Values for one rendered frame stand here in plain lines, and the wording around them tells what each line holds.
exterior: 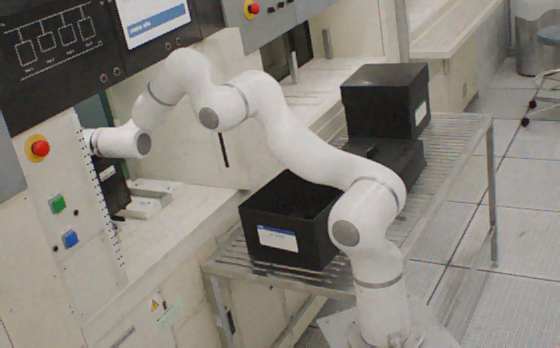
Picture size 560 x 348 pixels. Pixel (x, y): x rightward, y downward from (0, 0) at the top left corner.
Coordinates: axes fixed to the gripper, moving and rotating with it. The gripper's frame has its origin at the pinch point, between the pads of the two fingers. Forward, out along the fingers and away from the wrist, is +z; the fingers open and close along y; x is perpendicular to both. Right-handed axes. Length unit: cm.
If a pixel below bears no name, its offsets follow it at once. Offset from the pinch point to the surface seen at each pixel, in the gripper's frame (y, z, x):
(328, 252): 20, -71, -43
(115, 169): 7.3, -10.6, -12.5
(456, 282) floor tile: 119, -82, -123
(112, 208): 1.6, -10.3, -23.0
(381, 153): 74, -71, -36
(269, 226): 17, -55, -34
